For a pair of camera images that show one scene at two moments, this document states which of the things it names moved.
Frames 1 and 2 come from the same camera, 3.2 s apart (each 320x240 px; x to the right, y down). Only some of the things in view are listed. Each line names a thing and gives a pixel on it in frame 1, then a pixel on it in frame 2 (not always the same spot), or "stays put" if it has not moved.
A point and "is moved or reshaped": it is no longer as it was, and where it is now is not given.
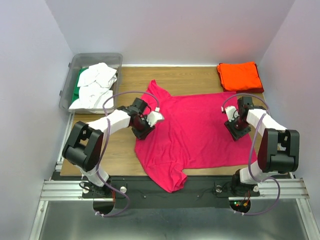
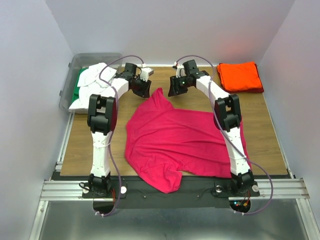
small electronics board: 240,205 stays put
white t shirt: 96,83 stays put
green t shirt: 76,93 stays put
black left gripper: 142,134 to 145,92
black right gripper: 234,133 to 172,90
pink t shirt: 193,134 is moved or reshaped
